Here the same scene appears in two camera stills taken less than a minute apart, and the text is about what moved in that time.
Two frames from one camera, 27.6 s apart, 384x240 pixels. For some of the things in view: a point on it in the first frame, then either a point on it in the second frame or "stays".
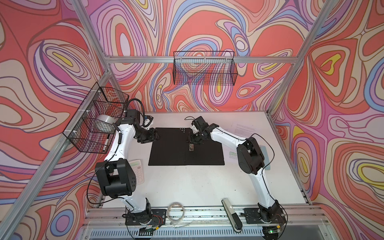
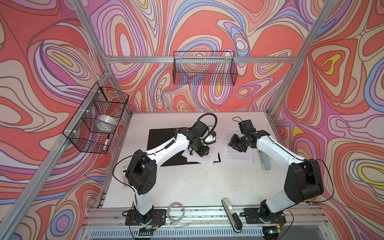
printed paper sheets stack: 239,130 -> 213,138
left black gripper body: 145,135 -> 200,149
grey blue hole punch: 266,157 stays
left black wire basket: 92,127 stays
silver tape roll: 106,120 stays
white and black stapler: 233,218 stays
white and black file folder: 168,146 stays
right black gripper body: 197,137 -> 239,143
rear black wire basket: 204,68 stays
